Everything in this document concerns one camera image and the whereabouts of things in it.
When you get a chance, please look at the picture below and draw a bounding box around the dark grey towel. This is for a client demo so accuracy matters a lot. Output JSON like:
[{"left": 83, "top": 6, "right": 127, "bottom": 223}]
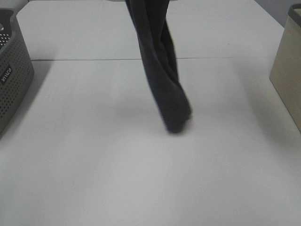
[{"left": 126, "top": 0, "right": 192, "bottom": 134}]

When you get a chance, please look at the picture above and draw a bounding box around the grey perforated plastic basket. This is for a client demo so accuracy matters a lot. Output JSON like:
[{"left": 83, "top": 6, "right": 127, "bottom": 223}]
[{"left": 0, "top": 8, "right": 34, "bottom": 134}]

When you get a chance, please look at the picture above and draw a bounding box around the beige fabric storage bin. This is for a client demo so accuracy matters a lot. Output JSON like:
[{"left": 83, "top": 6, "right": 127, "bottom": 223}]
[{"left": 269, "top": 3, "right": 301, "bottom": 129}]

